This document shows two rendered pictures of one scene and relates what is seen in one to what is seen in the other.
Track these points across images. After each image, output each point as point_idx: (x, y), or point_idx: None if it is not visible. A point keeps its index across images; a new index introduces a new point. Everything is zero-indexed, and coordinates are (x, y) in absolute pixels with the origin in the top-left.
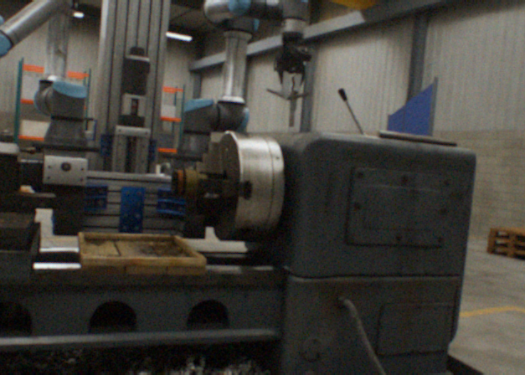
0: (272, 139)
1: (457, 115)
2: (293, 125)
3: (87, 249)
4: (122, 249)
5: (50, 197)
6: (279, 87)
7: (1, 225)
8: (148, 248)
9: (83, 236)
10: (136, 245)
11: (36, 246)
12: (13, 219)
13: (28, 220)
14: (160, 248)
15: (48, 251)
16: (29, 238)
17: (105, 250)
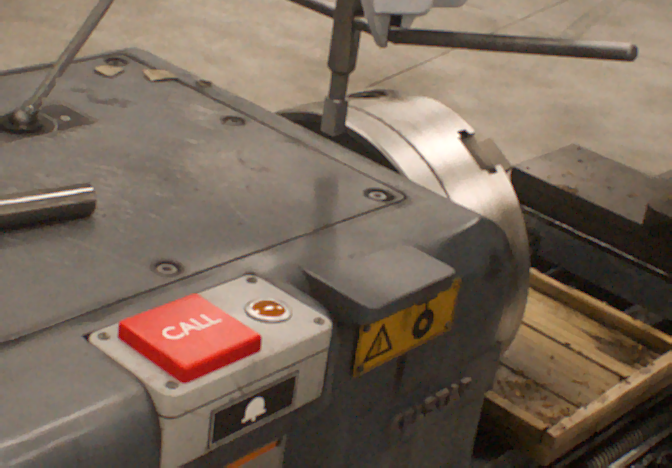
0: (299, 107)
1: None
2: (323, 123)
3: (564, 307)
4: (537, 337)
5: (647, 205)
6: None
7: (545, 163)
8: (516, 365)
9: (636, 324)
10: (556, 370)
11: (629, 284)
12: (597, 191)
13: (571, 189)
14: (502, 377)
15: (633, 312)
16: (574, 226)
17: (539, 316)
